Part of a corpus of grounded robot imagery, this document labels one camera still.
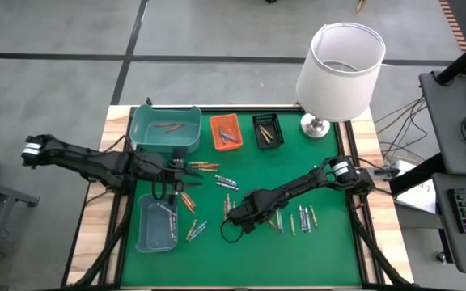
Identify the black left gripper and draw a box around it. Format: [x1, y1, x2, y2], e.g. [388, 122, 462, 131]
[151, 145, 204, 205]

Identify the large teal plastic bin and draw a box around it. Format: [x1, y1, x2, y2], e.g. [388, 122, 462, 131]
[129, 103, 204, 154]

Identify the small blue-grey plastic bin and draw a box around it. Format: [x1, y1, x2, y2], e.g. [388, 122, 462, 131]
[135, 193, 180, 255]

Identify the green table mat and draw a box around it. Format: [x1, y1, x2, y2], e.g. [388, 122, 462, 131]
[120, 109, 363, 288]

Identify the orange mesh basket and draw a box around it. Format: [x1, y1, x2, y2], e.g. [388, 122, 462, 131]
[210, 112, 245, 153]

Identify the black mesh basket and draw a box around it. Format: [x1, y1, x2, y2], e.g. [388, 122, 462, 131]
[252, 112, 286, 150]

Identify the white-shade silver table lamp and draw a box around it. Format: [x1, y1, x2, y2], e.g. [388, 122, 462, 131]
[295, 22, 388, 139]

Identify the white paper sheet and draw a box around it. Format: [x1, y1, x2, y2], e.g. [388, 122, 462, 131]
[393, 177, 438, 215]

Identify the black desk leg beam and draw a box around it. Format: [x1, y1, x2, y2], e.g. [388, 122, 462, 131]
[389, 152, 436, 196]

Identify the grey side desk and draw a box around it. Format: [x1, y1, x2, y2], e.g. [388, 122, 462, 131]
[418, 70, 466, 177]

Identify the black pole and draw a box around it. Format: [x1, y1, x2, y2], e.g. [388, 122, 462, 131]
[436, 30, 466, 86]

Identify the orange black striped strip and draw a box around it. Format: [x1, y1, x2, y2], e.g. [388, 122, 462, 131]
[438, 0, 466, 53]

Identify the black table frame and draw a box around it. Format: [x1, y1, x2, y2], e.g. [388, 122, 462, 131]
[61, 103, 416, 291]

